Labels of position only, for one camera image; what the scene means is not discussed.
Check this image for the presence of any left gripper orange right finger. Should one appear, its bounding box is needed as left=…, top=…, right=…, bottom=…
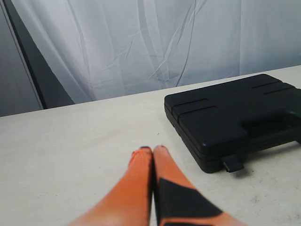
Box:
left=153, top=145, right=238, bottom=226

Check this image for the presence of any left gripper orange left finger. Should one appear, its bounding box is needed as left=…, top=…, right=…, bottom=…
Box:
left=69, top=146, right=153, bottom=226

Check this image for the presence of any black plastic tool case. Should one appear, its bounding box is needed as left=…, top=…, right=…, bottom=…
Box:
left=164, top=74, right=301, bottom=173

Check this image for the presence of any white wrinkled backdrop curtain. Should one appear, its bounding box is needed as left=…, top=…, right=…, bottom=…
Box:
left=0, top=0, right=301, bottom=111

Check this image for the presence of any dark vertical frame post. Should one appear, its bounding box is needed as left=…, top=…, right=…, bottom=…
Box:
left=3, top=0, right=74, bottom=109

